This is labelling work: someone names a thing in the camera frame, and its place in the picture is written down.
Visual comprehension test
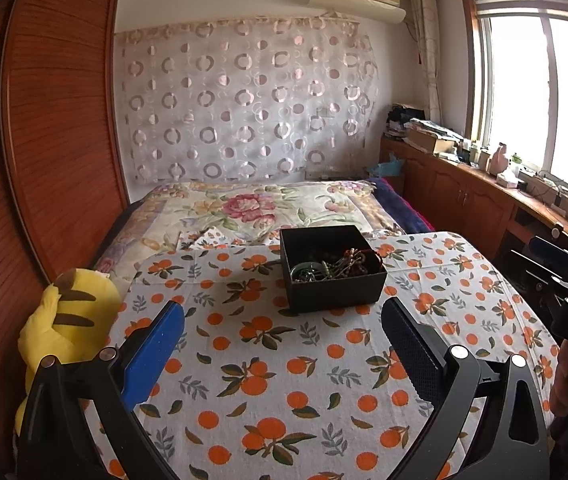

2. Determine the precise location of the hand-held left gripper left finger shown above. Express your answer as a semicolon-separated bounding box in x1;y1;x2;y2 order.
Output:
16;301;185;480

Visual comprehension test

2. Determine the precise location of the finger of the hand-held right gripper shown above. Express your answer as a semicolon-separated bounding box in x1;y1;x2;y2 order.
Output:
529;236;568;286
509;249;568;311

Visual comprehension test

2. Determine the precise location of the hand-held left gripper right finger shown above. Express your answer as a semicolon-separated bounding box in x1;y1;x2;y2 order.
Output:
381;296;550;480

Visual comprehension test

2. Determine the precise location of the black jewelry box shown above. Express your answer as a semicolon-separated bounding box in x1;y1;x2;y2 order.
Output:
279;225;389;313

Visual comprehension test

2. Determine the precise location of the jewellery pile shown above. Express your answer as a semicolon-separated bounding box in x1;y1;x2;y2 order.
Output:
334;246;383;279

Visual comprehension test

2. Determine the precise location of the pale green jade bangle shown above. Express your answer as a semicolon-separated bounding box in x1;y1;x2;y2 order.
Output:
290;261;325;284

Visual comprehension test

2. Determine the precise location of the white power strip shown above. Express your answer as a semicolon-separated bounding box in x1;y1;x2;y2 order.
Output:
516;170;568;206

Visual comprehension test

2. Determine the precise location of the yellow striped plush toy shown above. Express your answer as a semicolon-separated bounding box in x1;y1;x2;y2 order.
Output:
14;268;120;433

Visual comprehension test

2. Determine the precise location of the wooden side cabinet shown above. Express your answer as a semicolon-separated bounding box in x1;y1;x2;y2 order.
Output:
379;137;568;272

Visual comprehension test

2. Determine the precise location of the pink vase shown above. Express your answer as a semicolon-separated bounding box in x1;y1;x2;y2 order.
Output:
489;142;511;175

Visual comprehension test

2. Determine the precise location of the orange fruit print cloth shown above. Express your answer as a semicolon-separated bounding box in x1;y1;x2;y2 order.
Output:
98;231;557;480

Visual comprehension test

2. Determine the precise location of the purple blanket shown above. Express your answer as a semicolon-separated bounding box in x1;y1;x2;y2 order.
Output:
369;177;437;234

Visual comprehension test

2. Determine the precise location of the pile of papers and boxes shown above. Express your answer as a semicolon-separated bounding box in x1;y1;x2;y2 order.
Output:
386;104;466;156

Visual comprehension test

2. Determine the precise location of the floral blanket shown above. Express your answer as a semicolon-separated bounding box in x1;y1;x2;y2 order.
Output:
91;180;407;281

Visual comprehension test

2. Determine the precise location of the teal plastic bag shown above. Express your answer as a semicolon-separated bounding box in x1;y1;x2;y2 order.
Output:
364;154;405;177

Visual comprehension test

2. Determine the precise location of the beige window curtain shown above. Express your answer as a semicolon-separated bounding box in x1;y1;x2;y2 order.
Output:
409;0;445;121

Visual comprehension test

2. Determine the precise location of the brown wooden wardrobe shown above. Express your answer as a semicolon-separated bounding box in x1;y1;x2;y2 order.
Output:
0;0;132;431

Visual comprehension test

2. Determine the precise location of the sheer circle pattern curtain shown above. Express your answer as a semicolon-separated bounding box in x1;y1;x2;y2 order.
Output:
114;15;381;184

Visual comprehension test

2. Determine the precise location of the window with white frame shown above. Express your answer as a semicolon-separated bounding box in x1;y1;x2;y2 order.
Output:
461;0;568;196

